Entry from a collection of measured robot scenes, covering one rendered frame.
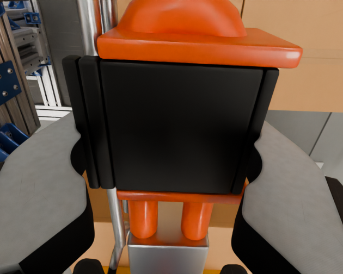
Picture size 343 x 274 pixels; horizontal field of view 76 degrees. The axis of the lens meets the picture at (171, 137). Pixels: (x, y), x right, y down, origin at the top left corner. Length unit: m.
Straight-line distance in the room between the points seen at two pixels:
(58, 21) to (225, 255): 1.11
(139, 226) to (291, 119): 1.57
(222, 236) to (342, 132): 1.59
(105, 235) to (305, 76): 0.80
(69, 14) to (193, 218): 1.11
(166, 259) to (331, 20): 0.84
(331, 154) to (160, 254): 1.90
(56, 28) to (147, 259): 1.13
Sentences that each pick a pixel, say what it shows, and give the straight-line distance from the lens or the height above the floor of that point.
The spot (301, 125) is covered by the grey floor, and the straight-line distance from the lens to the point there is 1.74.
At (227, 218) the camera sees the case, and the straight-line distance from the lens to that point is 0.44.
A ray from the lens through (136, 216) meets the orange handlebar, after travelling 0.16.
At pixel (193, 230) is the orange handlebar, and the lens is 0.17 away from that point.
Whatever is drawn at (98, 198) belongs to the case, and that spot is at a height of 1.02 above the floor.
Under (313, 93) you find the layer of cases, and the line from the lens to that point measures 0.97.
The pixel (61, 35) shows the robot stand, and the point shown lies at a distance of 1.23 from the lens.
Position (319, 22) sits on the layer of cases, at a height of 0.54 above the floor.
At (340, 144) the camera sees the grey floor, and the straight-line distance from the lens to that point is 2.00.
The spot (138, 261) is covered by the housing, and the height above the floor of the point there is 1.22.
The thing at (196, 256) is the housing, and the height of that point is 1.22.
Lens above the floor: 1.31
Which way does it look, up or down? 57 degrees down
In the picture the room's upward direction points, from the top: 179 degrees counter-clockwise
